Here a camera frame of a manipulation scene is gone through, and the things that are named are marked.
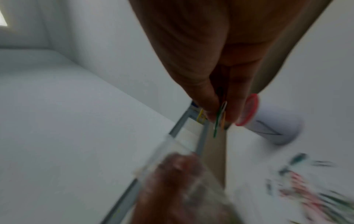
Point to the pile of colourful paper clips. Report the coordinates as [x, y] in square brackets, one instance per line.
[304, 192]

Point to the clear zip plastic bag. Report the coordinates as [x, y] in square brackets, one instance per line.
[166, 157]

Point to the beige desk partition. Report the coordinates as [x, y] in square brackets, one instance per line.
[276, 72]

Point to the ceiling light panel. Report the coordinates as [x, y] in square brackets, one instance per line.
[2, 19]

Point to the green paper clip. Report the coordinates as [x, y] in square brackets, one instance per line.
[218, 122]

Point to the person's left hand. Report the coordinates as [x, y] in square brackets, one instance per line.
[171, 186]

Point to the glass topped desk partition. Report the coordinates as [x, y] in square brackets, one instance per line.
[215, 153]

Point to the person's right hand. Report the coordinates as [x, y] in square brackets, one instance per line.
[207, 43]

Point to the white paper cup red rim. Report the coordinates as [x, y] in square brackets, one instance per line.
[276, 122]

